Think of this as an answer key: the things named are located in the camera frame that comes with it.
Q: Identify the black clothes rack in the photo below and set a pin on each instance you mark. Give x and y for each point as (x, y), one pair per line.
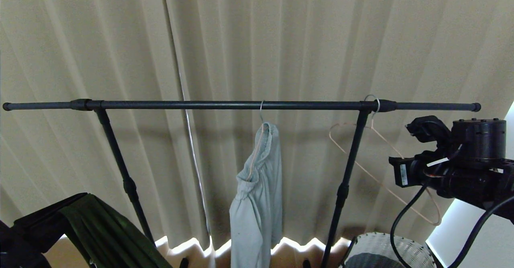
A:
(241, 105)

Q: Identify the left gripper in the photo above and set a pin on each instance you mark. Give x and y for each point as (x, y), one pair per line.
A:
(20, 252)

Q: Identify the pink clothes hanger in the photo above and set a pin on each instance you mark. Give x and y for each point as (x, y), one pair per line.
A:
(261, 111)
(438, 220)

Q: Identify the green garment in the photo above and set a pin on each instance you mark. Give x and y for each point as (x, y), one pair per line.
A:
(108, 236)

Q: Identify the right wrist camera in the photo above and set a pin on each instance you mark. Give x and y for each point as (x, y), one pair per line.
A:
(429, 129)

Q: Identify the beige curtain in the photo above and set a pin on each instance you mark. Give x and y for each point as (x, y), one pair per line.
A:
(281, 39)

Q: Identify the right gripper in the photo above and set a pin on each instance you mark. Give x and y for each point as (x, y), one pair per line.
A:
(425, 171)

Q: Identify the white laundry basket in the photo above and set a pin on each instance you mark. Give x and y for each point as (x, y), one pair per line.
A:
(385, 244)

